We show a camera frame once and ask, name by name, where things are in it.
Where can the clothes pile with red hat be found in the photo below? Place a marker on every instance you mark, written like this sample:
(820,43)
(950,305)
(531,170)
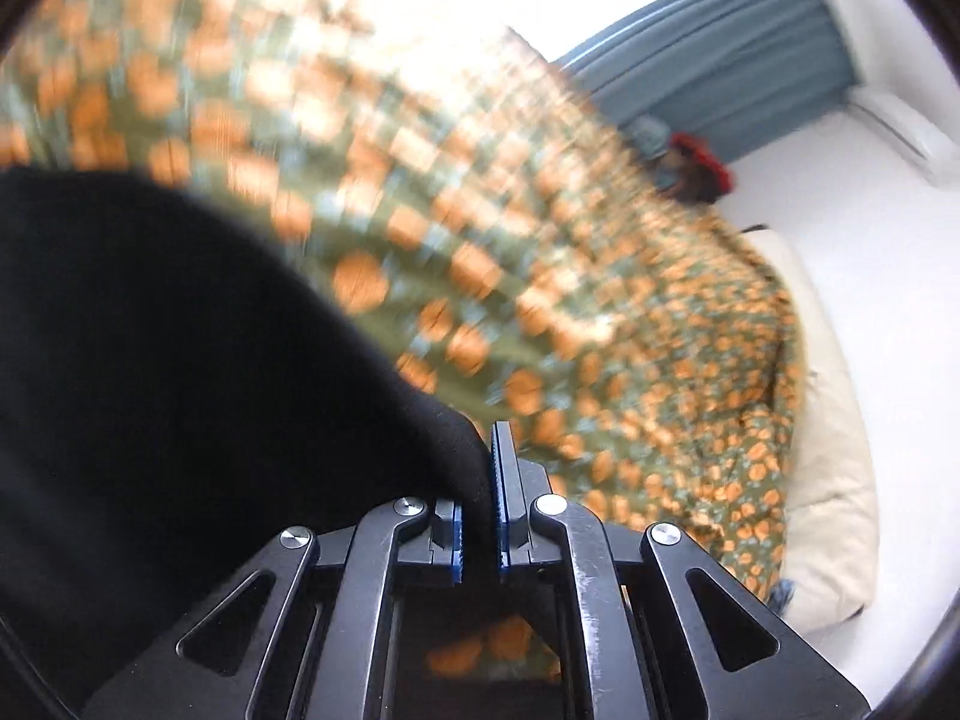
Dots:
(694,161)

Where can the black pants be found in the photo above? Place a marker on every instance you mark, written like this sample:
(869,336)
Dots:
(187,390)

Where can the blue-grey crumpled cloth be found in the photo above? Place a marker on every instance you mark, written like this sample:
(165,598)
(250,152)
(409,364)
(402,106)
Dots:
(781,592)

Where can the pumpkin print quilt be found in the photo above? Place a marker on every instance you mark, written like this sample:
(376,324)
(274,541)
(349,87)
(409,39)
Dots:
(525,240)

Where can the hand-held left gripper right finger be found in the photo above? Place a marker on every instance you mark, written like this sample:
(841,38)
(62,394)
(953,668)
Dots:
(504,487)

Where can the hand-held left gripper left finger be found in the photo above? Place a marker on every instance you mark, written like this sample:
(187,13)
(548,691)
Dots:
(452,544)

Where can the cream pillow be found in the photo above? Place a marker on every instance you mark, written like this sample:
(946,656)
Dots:
(832,465)

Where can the white air conditioner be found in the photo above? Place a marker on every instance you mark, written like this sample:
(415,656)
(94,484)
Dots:
(896,124)

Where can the wide blue curtain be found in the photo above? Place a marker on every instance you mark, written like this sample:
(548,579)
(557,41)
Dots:
(712,67)

